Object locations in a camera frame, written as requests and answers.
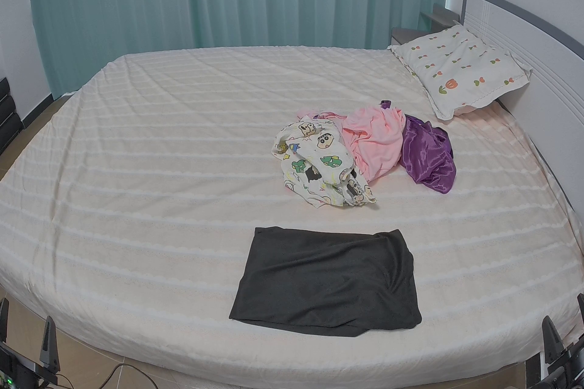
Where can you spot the black garment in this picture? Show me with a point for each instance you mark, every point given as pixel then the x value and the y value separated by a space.
pixel 328 282

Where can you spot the white printed pyjama garment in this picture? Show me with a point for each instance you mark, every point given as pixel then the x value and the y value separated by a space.
pixel 319 159

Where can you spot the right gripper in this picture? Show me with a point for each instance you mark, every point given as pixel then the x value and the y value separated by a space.
pixel 570 362

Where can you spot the bed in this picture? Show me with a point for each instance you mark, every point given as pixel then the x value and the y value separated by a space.
pixel 159 150

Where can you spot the white printed pillow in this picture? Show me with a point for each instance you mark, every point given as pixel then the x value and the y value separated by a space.
pixel 461 63

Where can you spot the purple garment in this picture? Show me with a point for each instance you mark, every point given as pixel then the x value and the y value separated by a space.
pixel 426 150

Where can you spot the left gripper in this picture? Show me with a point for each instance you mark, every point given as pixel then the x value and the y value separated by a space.
pixel 27 362

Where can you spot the pink garment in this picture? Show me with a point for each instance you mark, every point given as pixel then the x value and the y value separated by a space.
pixel 374 136

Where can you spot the grey bedside table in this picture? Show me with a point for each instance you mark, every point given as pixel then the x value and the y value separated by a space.
pixel 406 35

